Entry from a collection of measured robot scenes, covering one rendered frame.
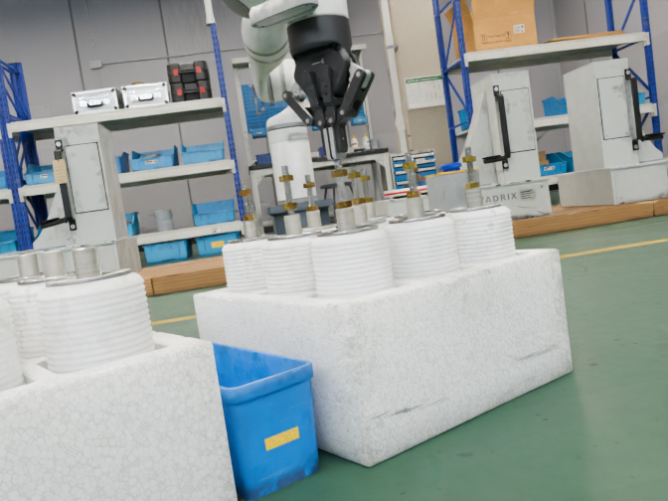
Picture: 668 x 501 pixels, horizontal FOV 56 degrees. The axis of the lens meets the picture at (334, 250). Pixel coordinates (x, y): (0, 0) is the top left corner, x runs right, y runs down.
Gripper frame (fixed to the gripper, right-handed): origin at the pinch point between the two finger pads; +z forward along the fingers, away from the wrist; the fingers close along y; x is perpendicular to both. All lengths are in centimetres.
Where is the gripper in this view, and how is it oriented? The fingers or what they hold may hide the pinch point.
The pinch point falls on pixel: (334, 143)
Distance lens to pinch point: 77.4
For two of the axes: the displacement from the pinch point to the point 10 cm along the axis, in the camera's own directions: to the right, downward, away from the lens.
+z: 1.4, 9.9, 0.7
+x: -6.0, 1.4, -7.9
